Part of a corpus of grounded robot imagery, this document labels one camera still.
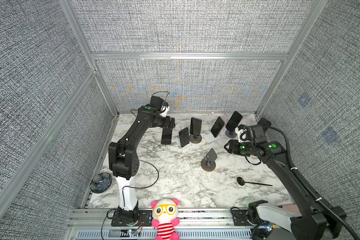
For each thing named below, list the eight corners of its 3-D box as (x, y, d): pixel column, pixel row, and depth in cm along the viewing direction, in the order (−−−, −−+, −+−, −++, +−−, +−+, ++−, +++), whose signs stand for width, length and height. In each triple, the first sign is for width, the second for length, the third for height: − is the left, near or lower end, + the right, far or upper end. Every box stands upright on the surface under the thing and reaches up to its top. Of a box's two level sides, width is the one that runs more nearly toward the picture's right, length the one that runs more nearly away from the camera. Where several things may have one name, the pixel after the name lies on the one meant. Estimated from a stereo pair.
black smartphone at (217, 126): (215, 140, 106) (220, 124, 93) (210, 134, 109) (214, 118, 96) (219, 138, 107) (225, 122, 94) (214, 132, 110) (219, 116, 97)
